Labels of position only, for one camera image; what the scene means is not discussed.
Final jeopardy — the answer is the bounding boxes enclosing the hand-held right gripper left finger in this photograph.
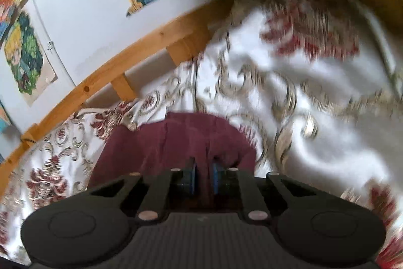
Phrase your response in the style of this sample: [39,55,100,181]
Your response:
[83,157,198,223]

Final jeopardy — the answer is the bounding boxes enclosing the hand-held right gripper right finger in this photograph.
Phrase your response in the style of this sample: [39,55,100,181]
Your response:
[210,158,319,223]

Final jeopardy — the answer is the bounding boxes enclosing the maroon shirt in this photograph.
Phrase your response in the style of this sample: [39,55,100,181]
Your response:
[88,111,258,216]

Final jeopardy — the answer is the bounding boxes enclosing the white floral bedspread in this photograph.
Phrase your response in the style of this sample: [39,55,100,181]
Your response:
[0,0,403,269]

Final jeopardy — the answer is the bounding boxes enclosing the wooden bed frame rail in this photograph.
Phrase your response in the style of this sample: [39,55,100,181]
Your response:
[0,0,241,170]

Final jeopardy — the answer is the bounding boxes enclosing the white wall cable conduit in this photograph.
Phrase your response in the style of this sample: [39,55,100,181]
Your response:
[28,0,79,89]

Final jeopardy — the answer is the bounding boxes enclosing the blue orange wall poster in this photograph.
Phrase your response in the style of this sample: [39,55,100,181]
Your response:
[0,99,14,135]

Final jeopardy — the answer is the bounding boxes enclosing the cartoon figure wall poster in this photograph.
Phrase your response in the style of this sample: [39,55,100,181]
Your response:
[4,11,60,107]

